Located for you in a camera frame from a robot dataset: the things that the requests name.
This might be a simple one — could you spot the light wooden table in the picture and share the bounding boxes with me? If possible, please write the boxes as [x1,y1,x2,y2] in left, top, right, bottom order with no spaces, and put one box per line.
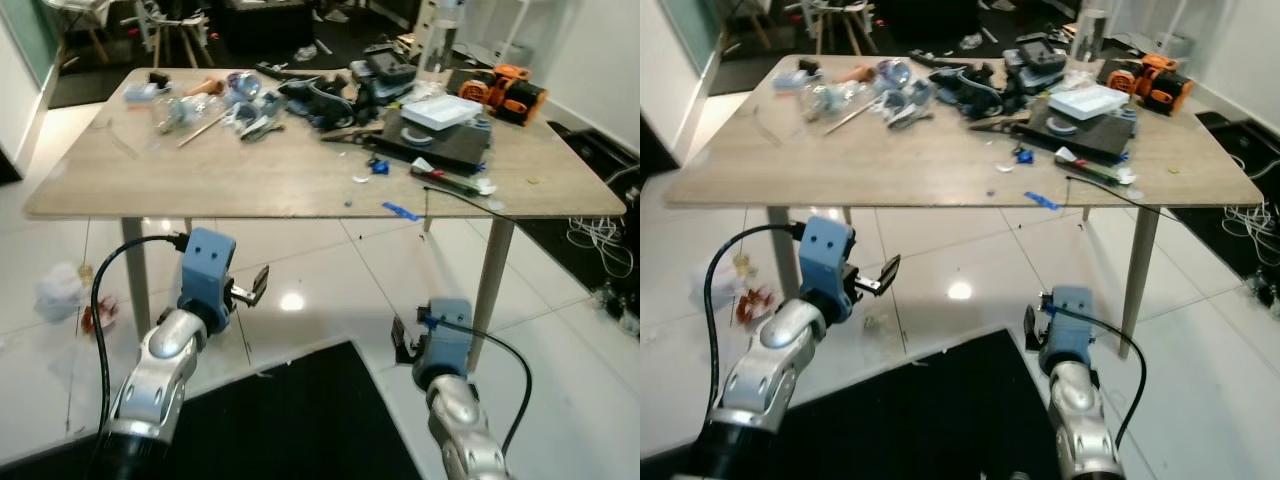
[663,52,1265,361]
[22,65,628,376]

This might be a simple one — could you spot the red crumpled wrapper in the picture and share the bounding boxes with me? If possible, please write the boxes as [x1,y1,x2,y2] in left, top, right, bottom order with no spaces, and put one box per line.
[80,297,121,337]
[735,287,776,326]

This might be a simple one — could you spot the black floor mat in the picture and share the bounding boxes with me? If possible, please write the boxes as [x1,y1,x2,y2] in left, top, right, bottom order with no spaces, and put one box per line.
[640,328,1063,480]
[0,340,423,480]

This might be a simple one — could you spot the white crumpled plastic bag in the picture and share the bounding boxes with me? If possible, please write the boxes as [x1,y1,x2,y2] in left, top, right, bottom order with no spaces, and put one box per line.
[690,258,746,313]
[33,262,89,323]

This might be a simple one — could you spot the thin wooden stick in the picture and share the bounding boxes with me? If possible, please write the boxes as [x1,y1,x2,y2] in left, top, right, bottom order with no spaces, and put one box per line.
[177,108,233,150]
[825,97,883,137]

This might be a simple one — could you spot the grey metal tool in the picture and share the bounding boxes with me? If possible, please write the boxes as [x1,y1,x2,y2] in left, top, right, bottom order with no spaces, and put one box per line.
[228,100,287,142]
[885,88,941,131]

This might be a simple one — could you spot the green white wrapper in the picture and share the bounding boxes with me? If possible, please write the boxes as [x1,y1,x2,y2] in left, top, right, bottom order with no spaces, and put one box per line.
[410,158,498,197]
[1055,146,1138,187]

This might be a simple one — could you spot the clear plastic bag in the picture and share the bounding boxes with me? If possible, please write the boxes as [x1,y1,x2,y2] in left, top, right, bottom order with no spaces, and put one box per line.
[803,80,871,123]
[153,90,227,134]

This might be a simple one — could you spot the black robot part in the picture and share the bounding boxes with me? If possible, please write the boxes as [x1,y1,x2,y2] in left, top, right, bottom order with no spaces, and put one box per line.
[935,65,1006,121]
[278,76,353,131]

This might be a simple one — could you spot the black flat case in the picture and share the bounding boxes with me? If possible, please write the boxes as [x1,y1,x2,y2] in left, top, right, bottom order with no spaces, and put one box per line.
[1020,100,1141,166]
[362,108,493,173]

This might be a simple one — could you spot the white plastic tray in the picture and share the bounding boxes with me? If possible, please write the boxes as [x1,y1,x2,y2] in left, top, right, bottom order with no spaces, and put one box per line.
[398,96,473,131]
[1047,84,1131,123]

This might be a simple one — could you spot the black tool case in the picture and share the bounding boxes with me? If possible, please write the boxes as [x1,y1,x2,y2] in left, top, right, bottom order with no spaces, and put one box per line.
[350,44,418,103]
[1003,33,1069,93]

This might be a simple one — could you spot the black cabinet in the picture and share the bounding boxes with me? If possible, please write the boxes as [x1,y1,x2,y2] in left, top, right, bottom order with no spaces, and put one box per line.
[875,0,981,46]
[215,0,321,56]

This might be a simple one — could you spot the black carpet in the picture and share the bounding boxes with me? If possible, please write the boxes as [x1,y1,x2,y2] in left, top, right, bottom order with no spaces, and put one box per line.
[515,120,641,296]
[1170,110,1280,281]

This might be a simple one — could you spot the white wooden stool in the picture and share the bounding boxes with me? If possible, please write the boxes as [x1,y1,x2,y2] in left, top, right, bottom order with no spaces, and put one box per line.
[133,0,213,69]
[800,0,869,57]

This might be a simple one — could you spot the orange black power tool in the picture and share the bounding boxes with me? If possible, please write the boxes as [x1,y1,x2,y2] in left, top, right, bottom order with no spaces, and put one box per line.
[1100,53,1196,116]
[458,64,550,127]

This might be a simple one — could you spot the white seat wooden chair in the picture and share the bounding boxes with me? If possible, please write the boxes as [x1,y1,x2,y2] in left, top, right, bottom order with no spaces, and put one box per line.
[42,0,113,63]
[728,0,791,53]

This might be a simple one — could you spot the clear plastic cylinder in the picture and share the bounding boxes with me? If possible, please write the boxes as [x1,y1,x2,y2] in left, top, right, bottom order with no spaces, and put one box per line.
[1072,8,1113,63]
[418,0,467,79]

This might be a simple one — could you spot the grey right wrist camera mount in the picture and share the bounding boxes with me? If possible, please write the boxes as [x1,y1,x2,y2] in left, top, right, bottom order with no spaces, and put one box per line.
[418,298,474,373]
[1040,286,1097,363]

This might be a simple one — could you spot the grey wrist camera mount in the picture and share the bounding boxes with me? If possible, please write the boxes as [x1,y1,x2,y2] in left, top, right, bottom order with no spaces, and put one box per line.
[418,298,474,373]
[800,215,858,301]
[1040,286,1097,363]
[180,228,238,311]

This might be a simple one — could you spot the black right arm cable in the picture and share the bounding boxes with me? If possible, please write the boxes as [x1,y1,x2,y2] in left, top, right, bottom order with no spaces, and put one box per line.
[422,313,534,456]
[1045,300,1148,451]

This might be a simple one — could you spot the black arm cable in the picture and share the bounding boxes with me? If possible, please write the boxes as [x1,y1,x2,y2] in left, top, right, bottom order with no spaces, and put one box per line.
[422,313,534,456]
[90,234,191,441]
[705,223,807,421]
[1045,300,1148,451]

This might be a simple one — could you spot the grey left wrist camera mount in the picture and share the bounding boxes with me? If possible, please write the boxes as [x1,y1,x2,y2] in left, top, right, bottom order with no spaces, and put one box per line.
[180,228,238,311]
[800,215,858,301]

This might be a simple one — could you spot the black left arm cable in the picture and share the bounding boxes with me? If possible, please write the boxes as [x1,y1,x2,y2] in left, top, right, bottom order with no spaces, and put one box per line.
[705,223,807,421]
[90,234,191,441]

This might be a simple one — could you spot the thin black wire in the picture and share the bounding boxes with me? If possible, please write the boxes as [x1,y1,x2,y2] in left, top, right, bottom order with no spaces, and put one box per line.
[423,185,513,219]
[1066,175,1181,223]

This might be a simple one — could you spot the white cable bundle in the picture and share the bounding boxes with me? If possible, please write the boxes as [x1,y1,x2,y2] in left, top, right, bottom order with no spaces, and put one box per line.
[567,215,637,281]
[1222,200,1280,269]

